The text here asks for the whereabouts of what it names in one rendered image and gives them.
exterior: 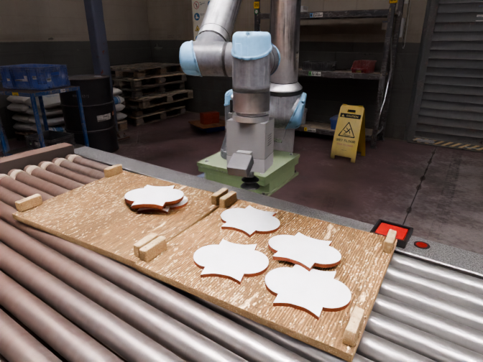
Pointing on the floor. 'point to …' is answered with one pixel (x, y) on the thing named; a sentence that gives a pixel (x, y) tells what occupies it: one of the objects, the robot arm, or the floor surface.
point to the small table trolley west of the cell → (42, 114)
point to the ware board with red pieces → (209, 122)
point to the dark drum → (91, 112)
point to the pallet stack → (150, 90)
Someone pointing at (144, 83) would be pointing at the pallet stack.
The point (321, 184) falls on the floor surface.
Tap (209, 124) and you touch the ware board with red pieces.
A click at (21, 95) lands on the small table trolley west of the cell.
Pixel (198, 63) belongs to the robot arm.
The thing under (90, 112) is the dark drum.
